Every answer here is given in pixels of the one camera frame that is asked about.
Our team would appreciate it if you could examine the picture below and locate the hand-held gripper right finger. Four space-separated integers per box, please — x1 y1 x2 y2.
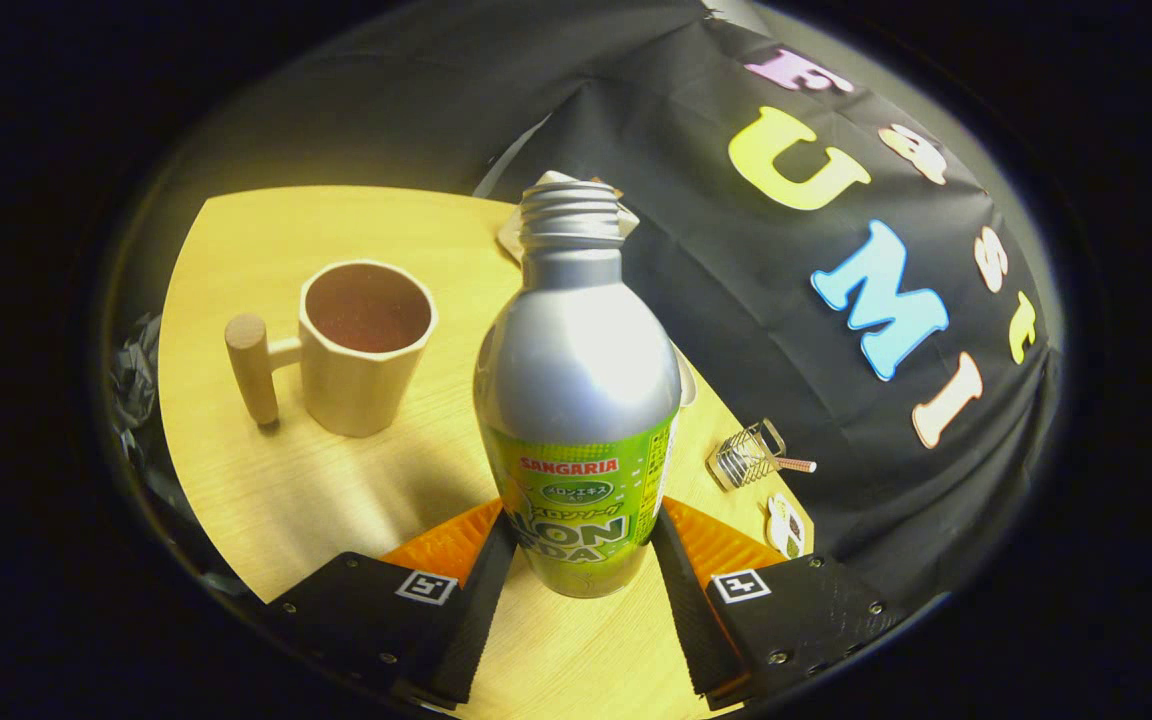
650 497 907 713

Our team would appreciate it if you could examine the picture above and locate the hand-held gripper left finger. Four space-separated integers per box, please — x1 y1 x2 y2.
266 497 519 711

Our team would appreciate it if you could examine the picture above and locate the silver bottle with green label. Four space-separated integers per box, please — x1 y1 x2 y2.
473 178 684 599

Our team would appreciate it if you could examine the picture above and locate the beige cup with wooden handle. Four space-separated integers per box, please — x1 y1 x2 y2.
225 260 439 438

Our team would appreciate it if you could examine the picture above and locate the white seasoning dish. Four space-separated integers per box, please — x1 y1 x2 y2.
764 492 809 559

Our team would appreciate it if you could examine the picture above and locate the wooden table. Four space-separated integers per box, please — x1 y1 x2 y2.
158 185 817 720

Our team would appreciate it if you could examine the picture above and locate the black backdrop cloth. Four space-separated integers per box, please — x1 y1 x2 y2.
166 0 1067 611

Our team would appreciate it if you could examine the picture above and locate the cream white toaster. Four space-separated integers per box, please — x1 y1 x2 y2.
496 170 641 266

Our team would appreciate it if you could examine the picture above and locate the crumpled grey plastic sheet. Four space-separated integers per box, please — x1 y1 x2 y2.
108 312 162 471

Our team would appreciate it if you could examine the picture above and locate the wire basket holder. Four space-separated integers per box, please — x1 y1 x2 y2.
706 418 787 492

